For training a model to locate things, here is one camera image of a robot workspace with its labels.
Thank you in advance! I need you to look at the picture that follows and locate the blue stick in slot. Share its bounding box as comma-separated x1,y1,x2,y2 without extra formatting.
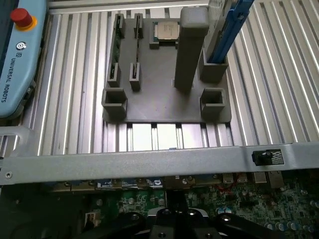
206,0,255,64

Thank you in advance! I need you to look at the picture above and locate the silver CPU socket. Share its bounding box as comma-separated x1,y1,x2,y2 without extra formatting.
147,208,210,220

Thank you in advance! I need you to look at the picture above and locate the green motherboard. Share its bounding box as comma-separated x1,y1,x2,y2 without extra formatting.
42,171,319,239

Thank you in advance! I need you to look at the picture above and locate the white motherboard connector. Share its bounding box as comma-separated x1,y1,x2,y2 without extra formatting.
84,212,97,229

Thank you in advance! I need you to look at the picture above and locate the grey metal PC case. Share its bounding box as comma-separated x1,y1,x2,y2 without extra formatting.
0,125,319,239

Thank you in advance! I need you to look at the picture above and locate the grey printed parts rack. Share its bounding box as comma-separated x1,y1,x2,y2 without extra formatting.
102,6,232,123

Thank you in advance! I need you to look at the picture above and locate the green RAM stick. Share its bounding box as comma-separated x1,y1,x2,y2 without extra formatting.
133,15,142,80

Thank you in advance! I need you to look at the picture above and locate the blue grey robot teach pendant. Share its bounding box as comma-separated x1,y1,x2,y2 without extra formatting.
0,0,48,119

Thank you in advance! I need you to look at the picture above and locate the silver CPU chip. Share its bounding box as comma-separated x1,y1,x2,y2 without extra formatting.
152,21,181,41

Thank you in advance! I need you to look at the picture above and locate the red emergency stop button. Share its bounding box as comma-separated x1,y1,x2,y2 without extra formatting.
10,7,38,32

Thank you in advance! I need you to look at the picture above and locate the red wire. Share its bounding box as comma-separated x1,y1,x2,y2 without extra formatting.
215,183,236,194

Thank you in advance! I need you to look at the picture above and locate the black case latch switch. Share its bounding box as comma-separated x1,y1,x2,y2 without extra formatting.
251,148,285,167

